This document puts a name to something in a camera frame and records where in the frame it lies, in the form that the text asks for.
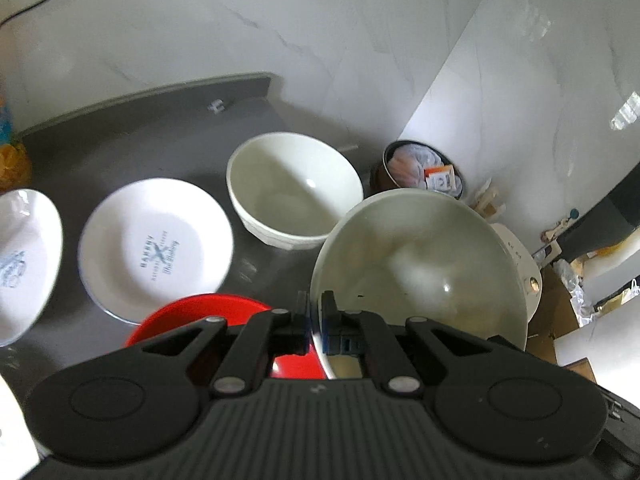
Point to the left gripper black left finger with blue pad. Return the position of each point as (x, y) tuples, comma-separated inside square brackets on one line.
[(242, 356)]

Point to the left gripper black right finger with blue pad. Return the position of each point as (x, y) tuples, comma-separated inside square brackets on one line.
[(367, 337)]

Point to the red and black bowl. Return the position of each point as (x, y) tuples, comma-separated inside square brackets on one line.
[(237, 311)]

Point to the white bowl front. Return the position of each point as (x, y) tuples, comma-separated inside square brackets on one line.
[(405, 253)]

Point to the white bowl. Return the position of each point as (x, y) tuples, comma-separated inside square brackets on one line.
[(290, 190), (405, 253)]

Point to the white plate blue script logo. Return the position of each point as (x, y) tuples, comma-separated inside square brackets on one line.
[(31, 253)]

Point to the small white plate cross logo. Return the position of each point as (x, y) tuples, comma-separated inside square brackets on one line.
[(153, 242)]

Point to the round tin with packets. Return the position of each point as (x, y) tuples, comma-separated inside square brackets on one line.
[(413, 164)]

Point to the white appliance kettle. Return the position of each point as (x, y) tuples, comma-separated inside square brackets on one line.
[(528, 271)]

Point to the small white clip on counter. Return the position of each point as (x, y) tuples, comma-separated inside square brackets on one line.
[(217, 106)]

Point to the orange juice bottle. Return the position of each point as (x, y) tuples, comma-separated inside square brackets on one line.
[(15, 164)]

